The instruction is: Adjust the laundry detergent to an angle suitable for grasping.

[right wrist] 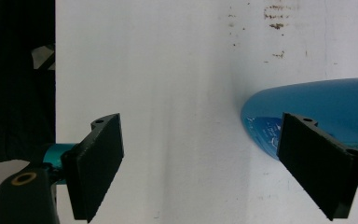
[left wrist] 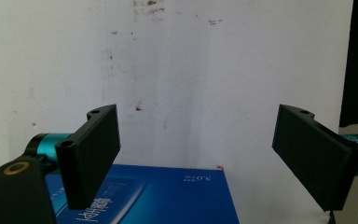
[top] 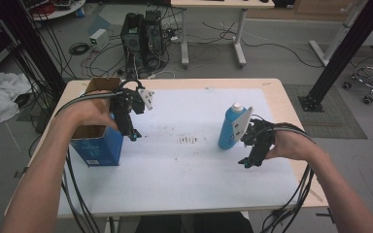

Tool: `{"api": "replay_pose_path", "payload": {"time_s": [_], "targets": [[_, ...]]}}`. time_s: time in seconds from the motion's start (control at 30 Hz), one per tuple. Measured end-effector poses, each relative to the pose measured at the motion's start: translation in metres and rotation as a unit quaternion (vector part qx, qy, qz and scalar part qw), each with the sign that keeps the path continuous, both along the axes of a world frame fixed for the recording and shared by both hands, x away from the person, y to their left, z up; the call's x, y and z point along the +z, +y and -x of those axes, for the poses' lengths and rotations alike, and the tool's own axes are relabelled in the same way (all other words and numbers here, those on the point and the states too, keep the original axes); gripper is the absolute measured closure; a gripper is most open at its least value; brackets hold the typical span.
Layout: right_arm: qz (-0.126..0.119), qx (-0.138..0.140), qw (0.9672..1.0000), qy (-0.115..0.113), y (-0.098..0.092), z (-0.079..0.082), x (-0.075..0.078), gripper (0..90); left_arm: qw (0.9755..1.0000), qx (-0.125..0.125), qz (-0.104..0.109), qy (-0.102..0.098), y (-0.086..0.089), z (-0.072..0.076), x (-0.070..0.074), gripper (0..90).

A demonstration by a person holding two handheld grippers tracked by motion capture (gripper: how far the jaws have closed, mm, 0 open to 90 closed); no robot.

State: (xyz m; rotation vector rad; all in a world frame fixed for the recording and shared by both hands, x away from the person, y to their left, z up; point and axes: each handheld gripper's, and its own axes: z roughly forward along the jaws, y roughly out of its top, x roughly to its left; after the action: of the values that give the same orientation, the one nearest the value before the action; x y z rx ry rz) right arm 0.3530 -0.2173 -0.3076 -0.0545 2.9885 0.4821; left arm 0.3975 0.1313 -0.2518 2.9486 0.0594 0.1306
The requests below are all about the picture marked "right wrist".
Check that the white foam mat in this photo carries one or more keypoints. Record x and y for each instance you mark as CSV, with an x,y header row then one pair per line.
x,y
174,93

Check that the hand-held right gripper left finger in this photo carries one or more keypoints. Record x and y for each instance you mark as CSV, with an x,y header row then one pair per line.
x,y
93,168

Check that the blue plastic bottle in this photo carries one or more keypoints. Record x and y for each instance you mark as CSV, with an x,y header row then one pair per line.
x,y
323,99

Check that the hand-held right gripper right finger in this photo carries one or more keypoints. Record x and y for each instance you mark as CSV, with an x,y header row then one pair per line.
x,y
317,165

